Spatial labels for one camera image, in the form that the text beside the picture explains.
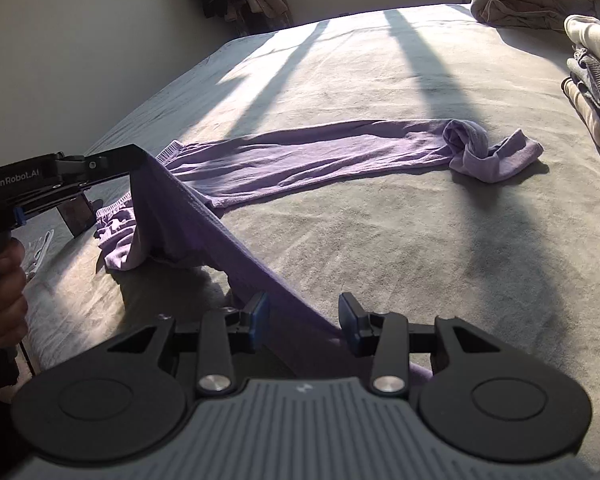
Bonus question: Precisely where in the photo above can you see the purple pants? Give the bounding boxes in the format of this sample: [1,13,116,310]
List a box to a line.
[96,119,543,378]

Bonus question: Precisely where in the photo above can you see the person left hand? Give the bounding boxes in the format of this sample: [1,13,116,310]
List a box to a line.
[0,237,28,348]

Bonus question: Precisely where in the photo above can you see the dark phone on stand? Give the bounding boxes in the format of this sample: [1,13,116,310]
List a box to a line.
[57,194,96,237]

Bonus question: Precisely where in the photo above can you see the grey bed sheet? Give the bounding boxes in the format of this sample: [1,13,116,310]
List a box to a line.
[19,1,600,466]

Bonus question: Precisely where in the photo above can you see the folded beige garment bottom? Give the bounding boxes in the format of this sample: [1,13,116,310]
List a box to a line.
[562,78,600,148]

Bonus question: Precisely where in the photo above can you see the folded grey garment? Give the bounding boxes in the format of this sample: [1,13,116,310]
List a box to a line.
[567,47,600,110]

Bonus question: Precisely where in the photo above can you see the folded cream garment top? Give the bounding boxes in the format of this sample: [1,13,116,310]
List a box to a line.
[564,14,600,60]

